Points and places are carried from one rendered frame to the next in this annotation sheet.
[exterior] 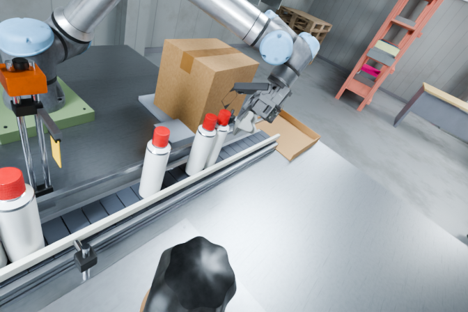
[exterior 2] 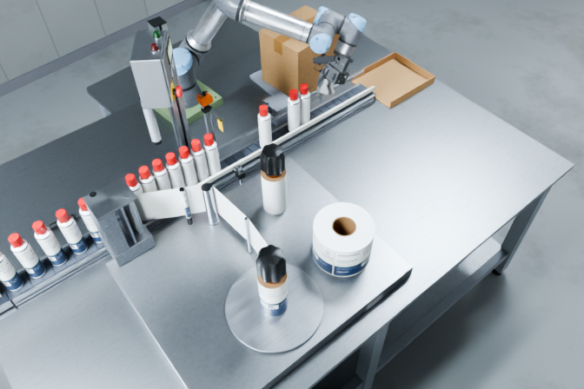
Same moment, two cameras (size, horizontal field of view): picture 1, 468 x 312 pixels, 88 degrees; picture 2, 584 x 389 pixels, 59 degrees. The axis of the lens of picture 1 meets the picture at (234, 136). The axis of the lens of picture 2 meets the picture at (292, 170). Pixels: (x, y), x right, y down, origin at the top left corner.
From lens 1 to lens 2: 1.48 m
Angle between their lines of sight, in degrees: 22
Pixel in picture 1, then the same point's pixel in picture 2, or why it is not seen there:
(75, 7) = (199, 33)
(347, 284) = (405, 190)
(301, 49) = (349, 29)
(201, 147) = (292, 111)
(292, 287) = (361, 191)
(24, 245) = (215, 167)
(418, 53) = not seen: outside the picture
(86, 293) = (243, 187)
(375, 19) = not seen: outside the picture
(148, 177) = (262, 135)
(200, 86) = (290, 63)
